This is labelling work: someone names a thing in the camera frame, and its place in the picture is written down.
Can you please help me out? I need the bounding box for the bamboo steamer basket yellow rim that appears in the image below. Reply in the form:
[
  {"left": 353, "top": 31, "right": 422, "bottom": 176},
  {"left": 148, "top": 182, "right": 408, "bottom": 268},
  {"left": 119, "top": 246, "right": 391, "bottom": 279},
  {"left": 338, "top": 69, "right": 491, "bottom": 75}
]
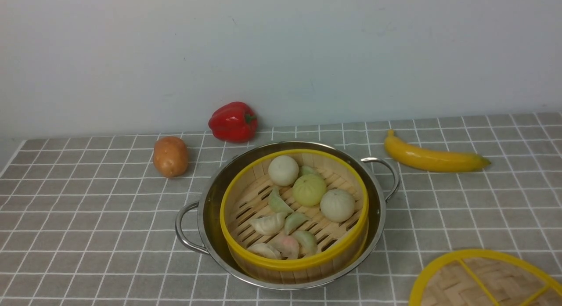
[{"left": 220, "top": 148, "right": 371, "bottom": 284}]

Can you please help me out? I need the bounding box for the woven bamboo steamer lid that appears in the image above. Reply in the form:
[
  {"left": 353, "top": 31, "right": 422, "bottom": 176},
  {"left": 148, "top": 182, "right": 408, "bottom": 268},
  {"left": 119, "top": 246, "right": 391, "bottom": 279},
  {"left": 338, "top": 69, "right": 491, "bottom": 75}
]
[{"left": 409, "top": 249, "right": 562, "bottom": 306}]

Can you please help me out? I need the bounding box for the white steamed bun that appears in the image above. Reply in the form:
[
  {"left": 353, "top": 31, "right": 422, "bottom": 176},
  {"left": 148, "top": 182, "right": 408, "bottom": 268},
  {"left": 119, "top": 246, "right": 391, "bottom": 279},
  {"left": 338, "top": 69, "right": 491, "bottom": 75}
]
[
  {"left": 321, "top": 189, "right": 355, "bottom": 223},
  {"left": 268, "top": 155, "right": 299, "bottom": 187}
]

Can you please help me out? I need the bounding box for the yellow-green steamed bun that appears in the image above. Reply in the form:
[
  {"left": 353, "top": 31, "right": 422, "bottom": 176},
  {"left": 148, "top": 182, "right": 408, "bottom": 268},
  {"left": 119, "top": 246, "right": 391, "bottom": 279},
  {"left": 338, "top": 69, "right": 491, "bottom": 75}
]
[{"left": 292, "top": 174, "right": 327, "bottom": 207}]

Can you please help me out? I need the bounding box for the red bell pepper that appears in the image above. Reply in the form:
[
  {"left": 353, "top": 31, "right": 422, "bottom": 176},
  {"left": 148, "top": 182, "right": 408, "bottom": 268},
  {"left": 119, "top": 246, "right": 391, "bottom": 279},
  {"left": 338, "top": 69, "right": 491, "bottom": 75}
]
[{"left": 208, "top": 101, "right": 258, "bottom": 143}]

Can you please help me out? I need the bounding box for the pale green dumpling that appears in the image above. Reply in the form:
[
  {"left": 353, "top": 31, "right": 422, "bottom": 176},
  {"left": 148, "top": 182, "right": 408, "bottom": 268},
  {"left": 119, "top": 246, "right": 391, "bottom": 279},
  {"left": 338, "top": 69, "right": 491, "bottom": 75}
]
[
  {"left": 267, "top": 186, "right": 294, "bottom": 213},
  {"left": 284, "top": 212, "right": 310, "bottom": 235}
]

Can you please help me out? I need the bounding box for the white dumpling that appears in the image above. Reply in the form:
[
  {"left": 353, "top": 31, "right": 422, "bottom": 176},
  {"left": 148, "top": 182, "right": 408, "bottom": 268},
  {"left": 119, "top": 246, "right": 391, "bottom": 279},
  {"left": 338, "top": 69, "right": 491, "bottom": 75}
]
[
  {"left": 247, "top": 243, "right": 282, "bottom": 260},
  {"left": 249, "top": 212, "right": 288, "bottom": 236}
]

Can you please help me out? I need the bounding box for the pink dumpling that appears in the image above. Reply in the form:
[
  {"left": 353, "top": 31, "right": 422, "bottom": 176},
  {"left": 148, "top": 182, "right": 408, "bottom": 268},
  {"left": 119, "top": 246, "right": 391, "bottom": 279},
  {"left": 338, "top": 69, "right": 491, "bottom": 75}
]
[{"left": 269, "top": 234, "right": 300, "bottom": 259}]

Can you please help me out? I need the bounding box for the brown potato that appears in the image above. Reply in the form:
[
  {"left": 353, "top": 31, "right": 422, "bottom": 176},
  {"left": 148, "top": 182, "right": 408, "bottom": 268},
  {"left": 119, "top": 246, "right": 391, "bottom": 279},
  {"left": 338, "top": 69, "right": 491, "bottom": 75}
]
[{"left": 152, "top": 136, "right": 189, "bottom": 178}]

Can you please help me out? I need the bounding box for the yellow banana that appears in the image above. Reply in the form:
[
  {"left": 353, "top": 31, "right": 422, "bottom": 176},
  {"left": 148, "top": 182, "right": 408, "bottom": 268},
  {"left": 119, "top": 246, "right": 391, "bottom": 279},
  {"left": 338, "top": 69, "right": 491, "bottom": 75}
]
[{"left": 384, "top": 129, "right": 492, "bottom": 173}]

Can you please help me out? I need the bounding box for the stainless steel two-handled pot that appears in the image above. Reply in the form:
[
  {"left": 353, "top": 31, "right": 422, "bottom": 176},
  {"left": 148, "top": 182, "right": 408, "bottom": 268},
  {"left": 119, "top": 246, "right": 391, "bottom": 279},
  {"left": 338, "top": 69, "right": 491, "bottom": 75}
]
[{"left": 175, "top": 140, "right": 401, "bottom": 291}]

